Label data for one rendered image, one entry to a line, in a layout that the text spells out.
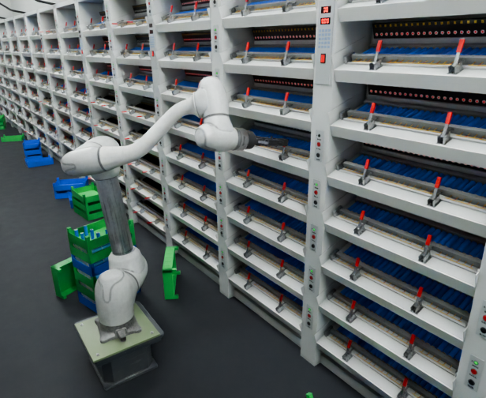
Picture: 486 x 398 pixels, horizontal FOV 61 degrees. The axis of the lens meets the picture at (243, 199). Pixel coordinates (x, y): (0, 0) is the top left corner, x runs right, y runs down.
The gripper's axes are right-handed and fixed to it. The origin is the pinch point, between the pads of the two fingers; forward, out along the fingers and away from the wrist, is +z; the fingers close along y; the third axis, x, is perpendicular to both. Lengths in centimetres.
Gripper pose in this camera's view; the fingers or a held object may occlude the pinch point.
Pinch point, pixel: (280, 141)
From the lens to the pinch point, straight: 181.5
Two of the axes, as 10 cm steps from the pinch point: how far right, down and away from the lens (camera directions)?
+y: 6.0, 2.7, -7.5
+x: 1.4, -9.6, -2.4
